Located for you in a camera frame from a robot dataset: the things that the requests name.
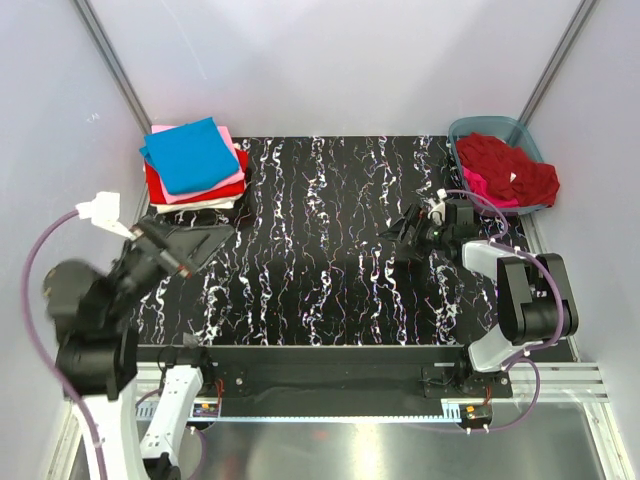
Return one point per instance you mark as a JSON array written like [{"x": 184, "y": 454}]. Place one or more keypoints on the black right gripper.
[{"x": 418, "y": 220}]

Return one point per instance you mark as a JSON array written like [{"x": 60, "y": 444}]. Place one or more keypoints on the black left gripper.
[{"x": 185, "y": 249}]

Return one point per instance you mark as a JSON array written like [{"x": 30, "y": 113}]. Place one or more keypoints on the blue t shirt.
[{"x": 189, "y": 158}]

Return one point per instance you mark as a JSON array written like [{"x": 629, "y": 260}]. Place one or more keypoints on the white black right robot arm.
[{"x": 535, "y": 302}]

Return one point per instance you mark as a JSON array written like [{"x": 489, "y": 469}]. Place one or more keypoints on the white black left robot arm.
[{"x": 97, "y": 352}]

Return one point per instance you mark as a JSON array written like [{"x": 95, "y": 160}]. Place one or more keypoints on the folded cream t shirt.
[{"x": 221, "y": 203}]

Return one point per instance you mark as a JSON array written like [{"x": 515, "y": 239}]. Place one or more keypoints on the folded red t shirt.
[{"x": 237, "y": 186}]

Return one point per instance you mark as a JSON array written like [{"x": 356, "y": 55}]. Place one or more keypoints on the folded pink t shirt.
[{"x": 224, "y": 133}]

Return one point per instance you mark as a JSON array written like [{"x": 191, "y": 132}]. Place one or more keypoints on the magenta t shirt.
[{"x": 478, "y": 185}]

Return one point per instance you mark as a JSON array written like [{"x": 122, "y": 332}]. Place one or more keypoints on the dark red t shirt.
[{"x": 509, "y": 171}]

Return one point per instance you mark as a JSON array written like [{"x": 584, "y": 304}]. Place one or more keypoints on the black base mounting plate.
[{"x": 399, "y": 384}]

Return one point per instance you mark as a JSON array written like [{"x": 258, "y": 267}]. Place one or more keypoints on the translucent blue plastic basket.
[{"x": 513, "y": 133}]

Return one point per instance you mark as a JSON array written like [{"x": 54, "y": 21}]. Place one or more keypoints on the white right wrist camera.
[{"x": 437, "y": 212}]

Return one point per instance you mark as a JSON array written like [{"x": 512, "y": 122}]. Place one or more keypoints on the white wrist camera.
[
  {"x": 103, "y": 211},
  {"x": 437, "y": 212}
]

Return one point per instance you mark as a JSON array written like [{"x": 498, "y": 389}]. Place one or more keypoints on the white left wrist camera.
[{"x": 103, "y": 211}]

